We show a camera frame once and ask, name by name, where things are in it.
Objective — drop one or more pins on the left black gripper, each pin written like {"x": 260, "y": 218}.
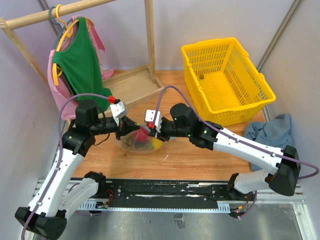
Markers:
{"x": 126, "y": 126}

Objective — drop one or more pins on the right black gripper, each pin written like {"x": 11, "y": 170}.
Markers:
{"x": 161, "y": 135}

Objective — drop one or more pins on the longan fruit bunch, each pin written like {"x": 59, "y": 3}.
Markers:
{"x": 128, "y": 142}

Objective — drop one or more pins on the red toy fruit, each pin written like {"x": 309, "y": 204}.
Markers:
{"x": 142, "y": 135}

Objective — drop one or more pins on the yellow toy banana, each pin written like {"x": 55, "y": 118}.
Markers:
{"x": 156, "y": 143}

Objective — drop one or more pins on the clear zip top bag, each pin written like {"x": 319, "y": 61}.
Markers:
{"x": 142, "y": 148}

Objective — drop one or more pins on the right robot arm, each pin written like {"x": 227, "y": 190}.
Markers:
{"x": 279, "y": 167}

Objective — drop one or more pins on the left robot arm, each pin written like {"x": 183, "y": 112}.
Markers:
{"x": 49, "y": 211}

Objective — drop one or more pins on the green tank top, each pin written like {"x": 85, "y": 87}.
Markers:
{"x": 80, "y": 64}

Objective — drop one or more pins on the wooden clothes rack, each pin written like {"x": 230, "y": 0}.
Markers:
{"x": 134, "y": 87}

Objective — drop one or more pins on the yellow plastic basket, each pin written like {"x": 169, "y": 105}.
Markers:
{"x": 232, "y": 91}

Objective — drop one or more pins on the blue cloth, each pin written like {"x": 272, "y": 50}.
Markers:
{"x": 275, "y": 133}

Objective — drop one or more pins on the dark green hanger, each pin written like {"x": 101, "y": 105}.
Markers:
{"x": 57, "y": 28}

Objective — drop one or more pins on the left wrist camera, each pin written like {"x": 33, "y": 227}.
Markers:
{"x": 118, "y": 109}

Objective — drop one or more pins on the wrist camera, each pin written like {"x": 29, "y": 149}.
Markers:
{"x": 153, "y": 119}
{"x": 118, "y": 109}

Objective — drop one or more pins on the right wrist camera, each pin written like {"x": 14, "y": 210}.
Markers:
{"x": 153, "y": 119}

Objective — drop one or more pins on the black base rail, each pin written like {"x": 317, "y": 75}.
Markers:
{"x": 167, "y": 196}

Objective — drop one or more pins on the aluminium frame post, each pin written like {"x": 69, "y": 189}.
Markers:
{"x": 293, "y": 9}

